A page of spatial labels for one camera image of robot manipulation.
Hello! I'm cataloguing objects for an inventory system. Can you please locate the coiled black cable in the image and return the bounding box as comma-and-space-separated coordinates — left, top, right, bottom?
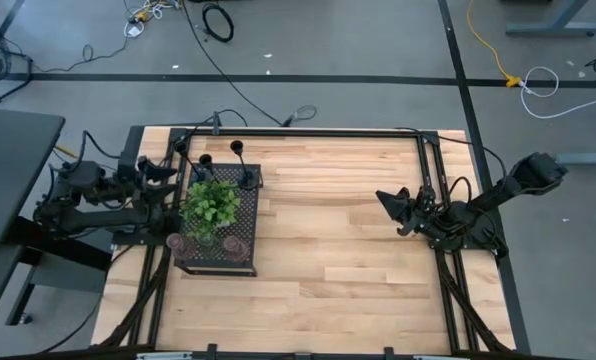
201, 2, 235, 44

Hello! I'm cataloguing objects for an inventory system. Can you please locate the black perforated metal shelf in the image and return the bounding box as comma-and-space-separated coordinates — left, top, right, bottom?
172, 161, 263, 278

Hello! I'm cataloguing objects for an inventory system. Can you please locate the green plant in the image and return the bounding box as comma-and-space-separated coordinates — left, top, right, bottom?
179, 179, 243, 239

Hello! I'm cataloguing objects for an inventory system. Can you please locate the black sleeved cable bundle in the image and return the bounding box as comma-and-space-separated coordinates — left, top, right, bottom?
435, 249, 509, 354
97, 243, 175, 349

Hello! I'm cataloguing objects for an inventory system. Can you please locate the grey metal desk foot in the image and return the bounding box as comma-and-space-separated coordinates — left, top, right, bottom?
551, 152, 596, 167

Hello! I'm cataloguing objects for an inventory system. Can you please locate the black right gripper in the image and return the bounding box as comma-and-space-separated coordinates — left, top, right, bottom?
376, 187, 442, 237

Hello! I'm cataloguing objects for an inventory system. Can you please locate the long black floor tape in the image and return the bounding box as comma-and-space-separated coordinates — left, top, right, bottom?
5, 72, 596, 90

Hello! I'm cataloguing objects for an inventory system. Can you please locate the grey metal desk leg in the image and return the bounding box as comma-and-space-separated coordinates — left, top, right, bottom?
500, 0, 596, 39

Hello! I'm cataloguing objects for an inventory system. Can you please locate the dark grey desk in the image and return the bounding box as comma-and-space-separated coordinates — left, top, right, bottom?
0, 104, 114, 344

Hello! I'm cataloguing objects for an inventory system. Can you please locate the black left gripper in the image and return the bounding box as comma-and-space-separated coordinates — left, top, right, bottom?
127, 155, 179, 207

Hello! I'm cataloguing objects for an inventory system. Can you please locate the yellow extension cable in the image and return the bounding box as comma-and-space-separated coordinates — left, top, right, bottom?
466, 0, 523, 89

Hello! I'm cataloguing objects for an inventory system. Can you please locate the grey looped cable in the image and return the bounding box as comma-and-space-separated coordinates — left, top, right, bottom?
281, 103, 318, 127

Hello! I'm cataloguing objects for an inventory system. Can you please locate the pink ribbed glass candle holder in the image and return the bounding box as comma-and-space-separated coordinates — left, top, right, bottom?
165, 232, 192, 259
222, 234, 252, 264

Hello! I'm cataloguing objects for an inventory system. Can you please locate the green ribbed glass candle holder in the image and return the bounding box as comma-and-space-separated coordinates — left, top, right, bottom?
197, 230, 219, 251

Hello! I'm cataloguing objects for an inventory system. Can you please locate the tall black candlestick holder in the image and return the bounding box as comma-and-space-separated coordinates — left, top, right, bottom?
173, 140, 204, 184
198, 153, 222, 185
229, 139, 261, 191

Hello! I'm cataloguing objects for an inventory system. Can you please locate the arched black cable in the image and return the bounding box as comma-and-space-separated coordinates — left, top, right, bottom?
165, 108, 249, 151

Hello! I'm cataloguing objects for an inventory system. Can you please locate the long black floor cable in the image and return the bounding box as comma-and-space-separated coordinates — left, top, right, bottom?
180, 0, 285, 127

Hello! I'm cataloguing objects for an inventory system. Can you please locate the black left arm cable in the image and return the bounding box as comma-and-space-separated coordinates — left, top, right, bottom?
77, 129, 122, 164

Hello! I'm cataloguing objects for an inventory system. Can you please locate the white and yellow cable cluster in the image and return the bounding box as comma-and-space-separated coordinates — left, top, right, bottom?
122, 0, 184, 39

